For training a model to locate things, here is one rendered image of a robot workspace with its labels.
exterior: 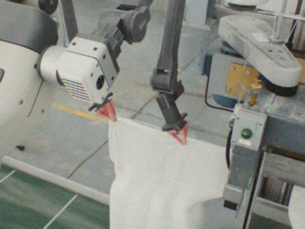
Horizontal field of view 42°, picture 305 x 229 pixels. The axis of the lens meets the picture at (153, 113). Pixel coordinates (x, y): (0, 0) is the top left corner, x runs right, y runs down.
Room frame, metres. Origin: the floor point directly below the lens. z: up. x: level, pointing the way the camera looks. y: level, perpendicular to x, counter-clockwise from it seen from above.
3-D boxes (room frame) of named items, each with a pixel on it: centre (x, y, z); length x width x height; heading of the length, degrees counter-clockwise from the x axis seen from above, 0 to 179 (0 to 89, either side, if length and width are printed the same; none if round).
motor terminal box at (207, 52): (1.43, -0.20, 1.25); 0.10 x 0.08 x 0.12; 2
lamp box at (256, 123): (0.90, -0.26, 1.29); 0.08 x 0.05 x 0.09; 67
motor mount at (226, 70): (1.34, -0.34, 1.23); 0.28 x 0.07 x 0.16; 67
